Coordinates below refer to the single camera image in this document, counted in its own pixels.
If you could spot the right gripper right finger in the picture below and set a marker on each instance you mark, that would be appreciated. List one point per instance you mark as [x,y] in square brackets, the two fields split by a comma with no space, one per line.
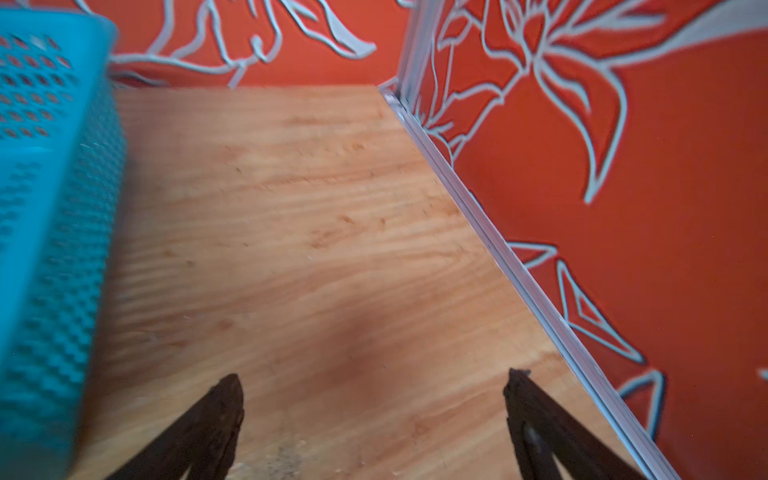
[544,435]

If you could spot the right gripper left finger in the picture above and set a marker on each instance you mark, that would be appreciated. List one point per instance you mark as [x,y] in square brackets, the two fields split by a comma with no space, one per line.
[200,444]

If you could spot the teal plastic basket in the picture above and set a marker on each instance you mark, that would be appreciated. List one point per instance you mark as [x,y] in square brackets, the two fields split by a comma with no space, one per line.
[62,160]

